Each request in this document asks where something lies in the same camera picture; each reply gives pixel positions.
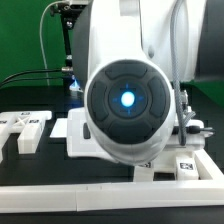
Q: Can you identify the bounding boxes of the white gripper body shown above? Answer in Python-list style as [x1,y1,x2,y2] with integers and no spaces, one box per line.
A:
[66,106,205,158]

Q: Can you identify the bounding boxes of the white chair seat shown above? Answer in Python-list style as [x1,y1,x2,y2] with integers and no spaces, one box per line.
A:
[149,148,195,174]

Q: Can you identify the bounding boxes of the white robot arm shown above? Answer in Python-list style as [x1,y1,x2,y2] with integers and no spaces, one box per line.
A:
[66,0,209,166]

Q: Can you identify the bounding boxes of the white L-shaped fence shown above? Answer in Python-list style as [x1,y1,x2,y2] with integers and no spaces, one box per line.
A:
[0,149,224,213]

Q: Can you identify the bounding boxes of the white marker base plate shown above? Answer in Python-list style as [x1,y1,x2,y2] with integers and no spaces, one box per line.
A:
[50,118,67,138]

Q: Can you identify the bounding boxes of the black base cables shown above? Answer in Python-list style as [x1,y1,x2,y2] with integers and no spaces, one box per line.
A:
[0,66,76,89]

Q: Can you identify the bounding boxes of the grey camera cable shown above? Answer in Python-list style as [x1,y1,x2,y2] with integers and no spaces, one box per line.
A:
[38,0,69,87]

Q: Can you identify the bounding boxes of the black camera on stand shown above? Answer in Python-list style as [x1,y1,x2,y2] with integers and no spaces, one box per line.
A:
[50,0,93,88]

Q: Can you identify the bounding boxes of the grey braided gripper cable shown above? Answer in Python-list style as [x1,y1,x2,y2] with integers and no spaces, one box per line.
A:
[169,0,216,147]

